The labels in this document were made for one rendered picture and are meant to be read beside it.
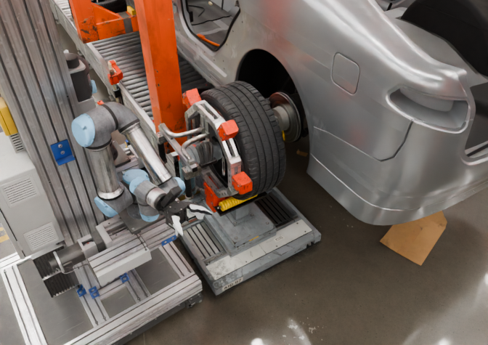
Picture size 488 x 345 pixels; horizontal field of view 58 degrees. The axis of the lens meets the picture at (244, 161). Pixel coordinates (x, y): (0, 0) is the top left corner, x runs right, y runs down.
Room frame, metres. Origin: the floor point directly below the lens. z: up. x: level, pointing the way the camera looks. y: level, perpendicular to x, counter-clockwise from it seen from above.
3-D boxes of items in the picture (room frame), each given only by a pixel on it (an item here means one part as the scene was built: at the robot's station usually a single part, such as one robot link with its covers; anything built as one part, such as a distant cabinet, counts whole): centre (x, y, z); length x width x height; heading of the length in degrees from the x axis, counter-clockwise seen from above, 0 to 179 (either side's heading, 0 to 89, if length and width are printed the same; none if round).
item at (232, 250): (2.06, 0.06, 0.13); 0.50 x 0.36 x 0.10; 32
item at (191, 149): (1.89, 0.24, 0.85); 0.21 x 0.14 x 0.14; 122
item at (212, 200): (1.95, 0.15, 0.48); 0.16 x 0.12 x 0.17; 122
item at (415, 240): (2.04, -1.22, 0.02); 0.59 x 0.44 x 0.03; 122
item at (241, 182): (1.66, 0.01, 0.85); 0.09 x 0.08 x 0.07; 32
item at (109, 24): (4.21, 1.22, 0.69); 0.52 x 0.17 x 0.35; 122
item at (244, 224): (2.02, 0.04, 0.32); 0.40 x 0.30 x 0.28; 32
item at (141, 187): (1.24, 0.39, 1.21); 0.11 x 0.08 x 0.09; 50
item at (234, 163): (1.93, 0.18, 0.85); 0.54 x 0.07 x 0.54; 32
